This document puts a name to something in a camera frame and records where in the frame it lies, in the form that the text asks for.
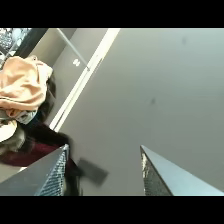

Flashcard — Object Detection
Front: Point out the cream garment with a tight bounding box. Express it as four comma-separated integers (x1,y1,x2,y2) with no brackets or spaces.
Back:
0,119,18,144

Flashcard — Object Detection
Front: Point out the red garment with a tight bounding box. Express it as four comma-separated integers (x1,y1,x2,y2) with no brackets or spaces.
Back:
0,139,69,168

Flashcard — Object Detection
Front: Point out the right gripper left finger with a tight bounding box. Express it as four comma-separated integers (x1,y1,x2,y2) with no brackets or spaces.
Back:
0,143,71,197

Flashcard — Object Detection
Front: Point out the brown garment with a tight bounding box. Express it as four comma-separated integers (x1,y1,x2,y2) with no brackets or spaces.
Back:
0,55,54,118

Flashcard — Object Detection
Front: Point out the silver frame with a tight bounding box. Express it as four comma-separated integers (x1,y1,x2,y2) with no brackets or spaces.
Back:
49,28,122,132

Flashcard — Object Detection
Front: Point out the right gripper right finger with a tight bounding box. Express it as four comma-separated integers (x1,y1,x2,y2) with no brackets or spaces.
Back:
139,144,224,197

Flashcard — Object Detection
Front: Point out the grey garment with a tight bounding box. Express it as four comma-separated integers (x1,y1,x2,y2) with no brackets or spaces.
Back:
11,109,38,125

